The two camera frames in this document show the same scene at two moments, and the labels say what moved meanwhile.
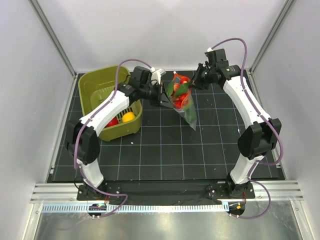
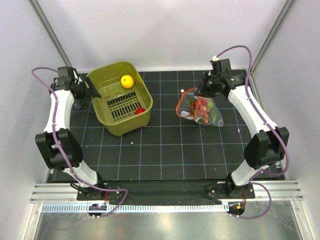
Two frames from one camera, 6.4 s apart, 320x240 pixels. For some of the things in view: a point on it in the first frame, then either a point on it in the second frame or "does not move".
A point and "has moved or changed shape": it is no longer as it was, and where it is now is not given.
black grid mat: (164, 150) does not move
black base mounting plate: (165, 191) does not move
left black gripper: (162, 98) to (79, 103)
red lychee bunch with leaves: (178, 90) to (200, 108)
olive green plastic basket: (97, 83) has moved or changed shape
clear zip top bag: (179, 90) to (203, 110)
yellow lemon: (128, 117) to (127, 81)
